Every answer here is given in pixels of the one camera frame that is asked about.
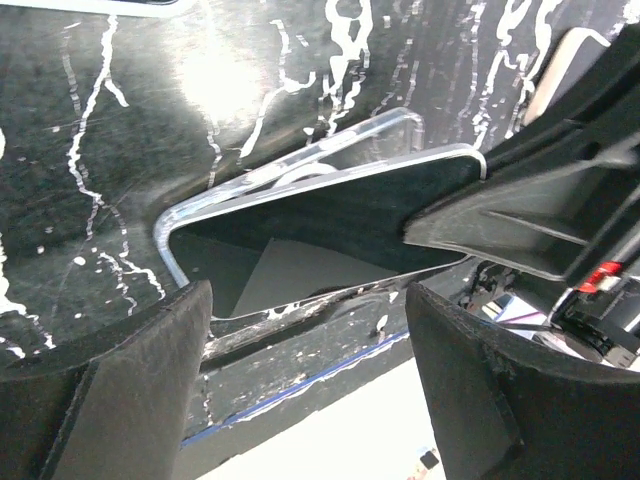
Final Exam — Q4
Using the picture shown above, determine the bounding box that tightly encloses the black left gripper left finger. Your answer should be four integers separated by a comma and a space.
1, 281, 213, 479

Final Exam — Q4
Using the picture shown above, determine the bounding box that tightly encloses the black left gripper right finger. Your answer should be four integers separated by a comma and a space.
405, 283, 639, 479

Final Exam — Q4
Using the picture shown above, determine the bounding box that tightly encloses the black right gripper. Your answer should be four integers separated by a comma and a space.
404, 25, 639, 368

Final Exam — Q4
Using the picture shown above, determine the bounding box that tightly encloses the pink phone case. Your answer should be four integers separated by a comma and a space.
522, 27, 611, 126

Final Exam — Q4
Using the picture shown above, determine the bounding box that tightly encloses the clear magnetic phone case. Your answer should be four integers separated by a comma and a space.
152, 107, 425, 287

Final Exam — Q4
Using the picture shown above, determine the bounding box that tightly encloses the purple edged black phone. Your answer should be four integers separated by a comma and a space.
169, 145, 485, 319

